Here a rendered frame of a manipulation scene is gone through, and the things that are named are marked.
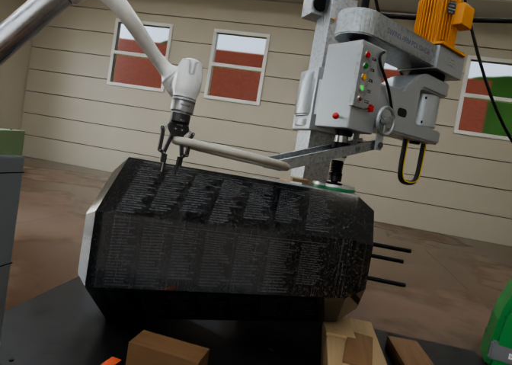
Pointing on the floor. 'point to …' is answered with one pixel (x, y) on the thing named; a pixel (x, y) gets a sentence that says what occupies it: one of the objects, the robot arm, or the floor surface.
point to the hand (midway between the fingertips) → (170, 164)
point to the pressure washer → (499, 331)
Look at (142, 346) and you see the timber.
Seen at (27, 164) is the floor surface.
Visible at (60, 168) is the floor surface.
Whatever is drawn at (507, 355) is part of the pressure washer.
